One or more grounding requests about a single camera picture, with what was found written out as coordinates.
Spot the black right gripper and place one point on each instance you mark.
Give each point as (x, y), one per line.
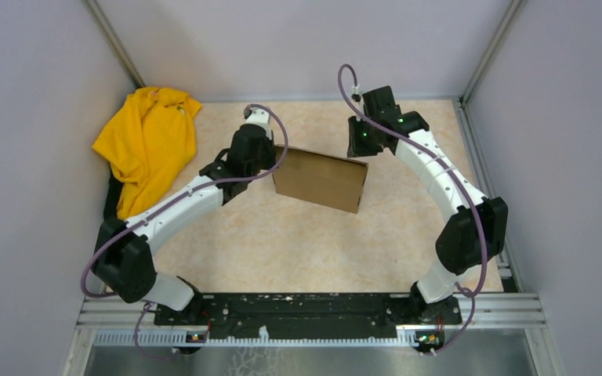
(354, 148)

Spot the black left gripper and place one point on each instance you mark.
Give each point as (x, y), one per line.
(270, 145)

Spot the brown cardboard box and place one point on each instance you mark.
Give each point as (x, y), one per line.
(324, 179)

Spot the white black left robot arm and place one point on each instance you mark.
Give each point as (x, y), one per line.
(124, 256)

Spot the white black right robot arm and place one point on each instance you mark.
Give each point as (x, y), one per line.
(475, 225)

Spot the yellow jacket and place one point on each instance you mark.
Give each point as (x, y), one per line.
(147, 143)

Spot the black cloth under jacket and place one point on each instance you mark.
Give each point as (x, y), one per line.
(110, 207)

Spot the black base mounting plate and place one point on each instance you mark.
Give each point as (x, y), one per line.
(309, 316)

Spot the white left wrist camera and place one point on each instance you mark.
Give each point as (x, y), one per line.
(259, 117)

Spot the aluminium corner post left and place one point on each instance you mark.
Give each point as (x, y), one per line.
(114, 43)

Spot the aluminium front frame rail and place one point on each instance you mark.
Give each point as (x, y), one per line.
(115, 322)

